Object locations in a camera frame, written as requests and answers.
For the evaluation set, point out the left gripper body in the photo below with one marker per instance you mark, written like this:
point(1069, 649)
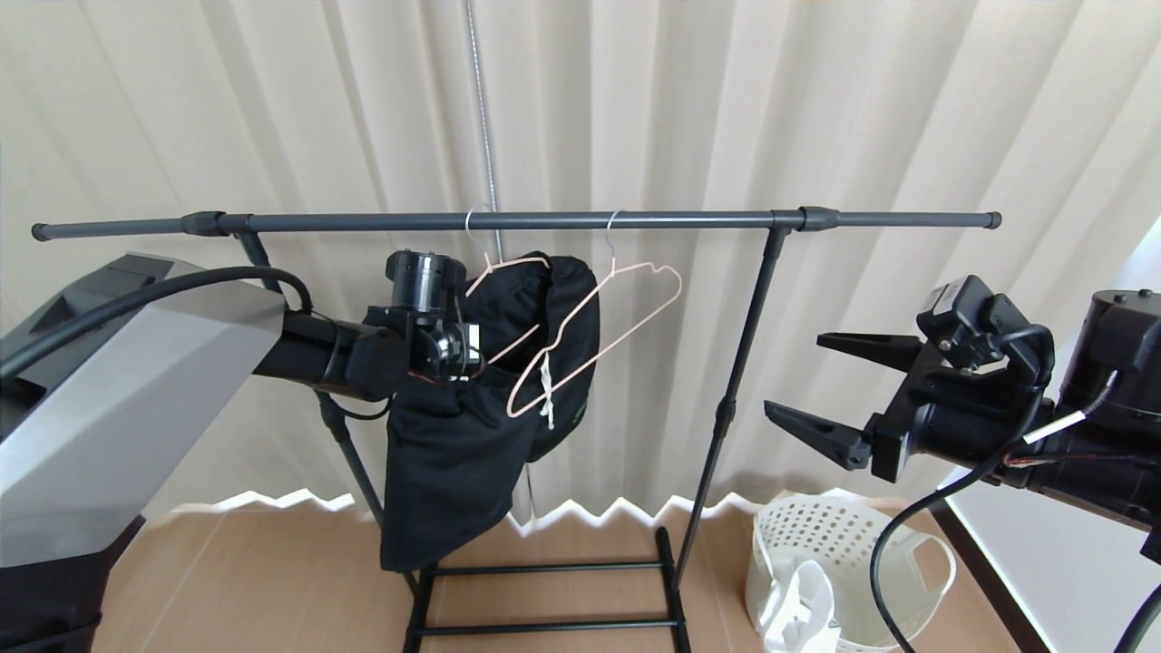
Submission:
point(449, 349)

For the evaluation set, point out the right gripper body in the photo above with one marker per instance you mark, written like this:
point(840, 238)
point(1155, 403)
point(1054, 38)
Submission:
point(961, 422)

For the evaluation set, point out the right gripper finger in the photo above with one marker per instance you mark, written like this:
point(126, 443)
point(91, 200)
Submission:
point(839, 443)
point(884, 349)

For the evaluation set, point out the pink clothes hanger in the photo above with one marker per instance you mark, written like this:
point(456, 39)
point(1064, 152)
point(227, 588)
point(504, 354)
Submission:
point(608, 238)
point(521, 262)

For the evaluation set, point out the black shorts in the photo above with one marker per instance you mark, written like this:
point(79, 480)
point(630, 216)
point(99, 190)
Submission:
point(453, 472)

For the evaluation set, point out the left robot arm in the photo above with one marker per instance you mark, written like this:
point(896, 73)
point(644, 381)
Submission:
point(136, 408)

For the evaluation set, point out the white laundry basket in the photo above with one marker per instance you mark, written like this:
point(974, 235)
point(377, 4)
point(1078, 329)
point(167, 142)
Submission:
point(816, 526)

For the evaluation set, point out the black clothes rack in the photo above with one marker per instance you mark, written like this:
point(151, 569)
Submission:
point(816, 219)

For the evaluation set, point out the white garment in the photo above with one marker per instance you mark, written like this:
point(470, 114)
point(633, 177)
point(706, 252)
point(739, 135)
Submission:
point(798, 599)

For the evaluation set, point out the thin metal curtain wand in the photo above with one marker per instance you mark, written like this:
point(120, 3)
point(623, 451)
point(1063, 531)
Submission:
point(485, 136)

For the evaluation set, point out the beige curtain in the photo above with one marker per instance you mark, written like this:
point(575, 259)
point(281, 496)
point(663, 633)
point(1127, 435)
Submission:
point(816, 109)

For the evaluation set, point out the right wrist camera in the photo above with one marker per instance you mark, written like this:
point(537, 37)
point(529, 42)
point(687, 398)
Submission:
point(961, 313)

